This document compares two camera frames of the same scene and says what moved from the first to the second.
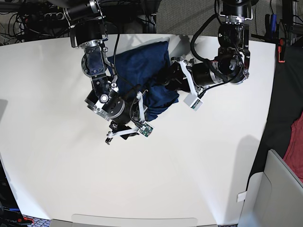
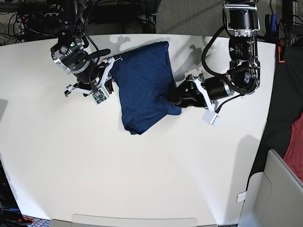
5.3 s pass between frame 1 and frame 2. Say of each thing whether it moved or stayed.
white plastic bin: stayed
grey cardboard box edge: stayed
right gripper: moved
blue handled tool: stayed
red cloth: stayed
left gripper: moved
